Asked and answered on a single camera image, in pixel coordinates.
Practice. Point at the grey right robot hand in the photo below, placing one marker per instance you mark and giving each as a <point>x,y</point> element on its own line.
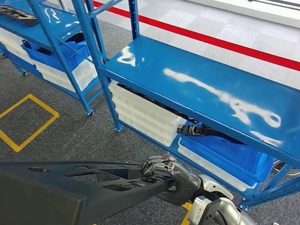
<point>182,183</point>

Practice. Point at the black plastic panel part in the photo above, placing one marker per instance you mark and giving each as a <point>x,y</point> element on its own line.
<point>16,14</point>
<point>47,198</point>

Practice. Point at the blue metal shelf rack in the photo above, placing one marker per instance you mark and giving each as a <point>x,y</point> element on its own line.
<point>58,31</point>
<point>187,80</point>

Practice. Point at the blue plastic storage bin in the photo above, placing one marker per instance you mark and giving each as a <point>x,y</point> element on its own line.
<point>70,57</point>
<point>234,158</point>

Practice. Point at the white foam tray stack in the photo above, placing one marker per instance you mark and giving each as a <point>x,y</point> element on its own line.
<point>84,74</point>
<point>140,115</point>

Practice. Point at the small black caster wheel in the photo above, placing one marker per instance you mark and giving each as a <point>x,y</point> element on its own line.
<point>90,113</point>
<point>25,73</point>

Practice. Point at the curved chrome tube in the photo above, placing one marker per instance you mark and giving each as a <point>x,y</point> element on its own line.
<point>290,174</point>

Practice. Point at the red floor tape line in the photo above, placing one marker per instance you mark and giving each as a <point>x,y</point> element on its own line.
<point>211,39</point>

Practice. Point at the white raised platform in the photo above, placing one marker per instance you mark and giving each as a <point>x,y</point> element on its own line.
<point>234,9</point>

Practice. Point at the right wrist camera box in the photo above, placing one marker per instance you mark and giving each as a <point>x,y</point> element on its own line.
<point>199,211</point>

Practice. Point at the black plastic bracket part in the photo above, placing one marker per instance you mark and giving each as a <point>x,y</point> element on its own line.
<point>194,130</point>

